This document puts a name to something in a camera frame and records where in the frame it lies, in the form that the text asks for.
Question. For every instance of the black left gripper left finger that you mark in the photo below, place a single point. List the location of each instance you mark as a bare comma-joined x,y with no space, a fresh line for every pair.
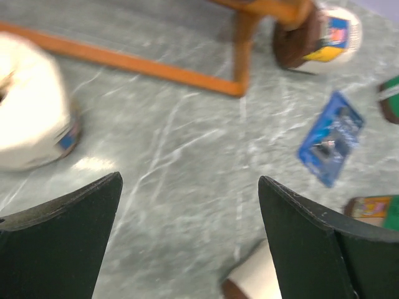
55,249

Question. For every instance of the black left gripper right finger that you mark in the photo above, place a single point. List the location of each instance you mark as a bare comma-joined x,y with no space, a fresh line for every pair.
320,253

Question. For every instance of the orange wooden shelf rack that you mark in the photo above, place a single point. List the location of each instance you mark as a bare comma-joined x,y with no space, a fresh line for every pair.
204,44

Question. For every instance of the cream wrapped roll front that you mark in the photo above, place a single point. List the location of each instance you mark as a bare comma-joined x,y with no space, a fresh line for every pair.
254,278

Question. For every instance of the cream wrapped roll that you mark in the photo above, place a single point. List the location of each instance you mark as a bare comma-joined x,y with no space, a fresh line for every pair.
254,278
39,122

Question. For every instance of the green wrapped roll front right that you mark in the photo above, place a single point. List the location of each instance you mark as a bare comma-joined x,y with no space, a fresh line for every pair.
380,211

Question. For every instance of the green wrapped roll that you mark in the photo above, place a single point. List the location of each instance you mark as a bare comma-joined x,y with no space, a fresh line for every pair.
380,211
387,93

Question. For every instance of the blue razor blister pack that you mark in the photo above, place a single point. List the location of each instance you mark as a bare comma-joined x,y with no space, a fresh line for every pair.
331,139

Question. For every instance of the cream wrapped roll left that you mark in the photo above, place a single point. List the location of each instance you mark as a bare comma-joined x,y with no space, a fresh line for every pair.
39,122

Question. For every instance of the green wrapped roll back right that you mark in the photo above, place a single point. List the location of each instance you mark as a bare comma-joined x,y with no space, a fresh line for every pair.
387,93

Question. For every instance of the cartoon wrapped roll back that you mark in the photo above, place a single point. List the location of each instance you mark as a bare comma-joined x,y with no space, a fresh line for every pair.
324,42

